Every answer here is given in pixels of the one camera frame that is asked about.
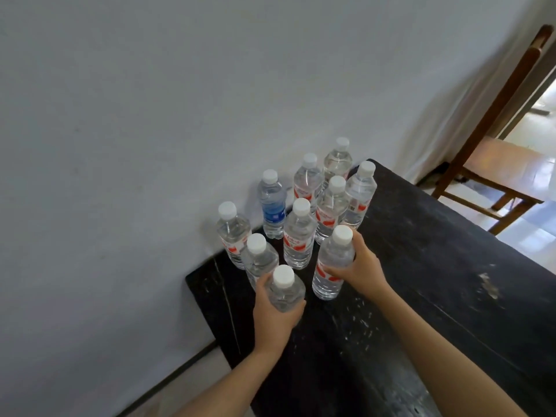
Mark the person's left hand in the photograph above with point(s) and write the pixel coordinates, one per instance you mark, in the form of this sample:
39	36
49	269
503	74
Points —
271	325

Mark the person's right hand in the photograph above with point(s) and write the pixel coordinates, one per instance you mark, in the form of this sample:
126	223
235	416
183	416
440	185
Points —
365	271

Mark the person's left thumb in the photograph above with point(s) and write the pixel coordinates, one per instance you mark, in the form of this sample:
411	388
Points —
300	309

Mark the person's right thumb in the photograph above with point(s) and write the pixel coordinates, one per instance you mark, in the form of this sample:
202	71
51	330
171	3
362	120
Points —
338	271

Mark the clear red-label water bottle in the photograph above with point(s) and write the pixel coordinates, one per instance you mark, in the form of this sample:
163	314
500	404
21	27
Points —
332	260

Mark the clear unlabelled water bottle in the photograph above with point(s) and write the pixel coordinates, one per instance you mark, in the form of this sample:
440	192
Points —
284	290

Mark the person's right forearm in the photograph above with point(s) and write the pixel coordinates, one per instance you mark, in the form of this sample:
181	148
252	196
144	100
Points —
434	360

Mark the person's left forearm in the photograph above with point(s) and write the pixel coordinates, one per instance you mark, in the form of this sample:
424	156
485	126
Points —
234	386

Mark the group of red-label water bottles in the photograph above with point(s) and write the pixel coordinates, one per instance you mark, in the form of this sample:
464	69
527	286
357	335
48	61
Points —
299	238

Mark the blue-label water bottle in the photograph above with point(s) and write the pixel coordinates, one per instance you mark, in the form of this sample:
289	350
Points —
272	208

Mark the brown wooden chair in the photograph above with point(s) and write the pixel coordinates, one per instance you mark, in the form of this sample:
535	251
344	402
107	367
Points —
504	164

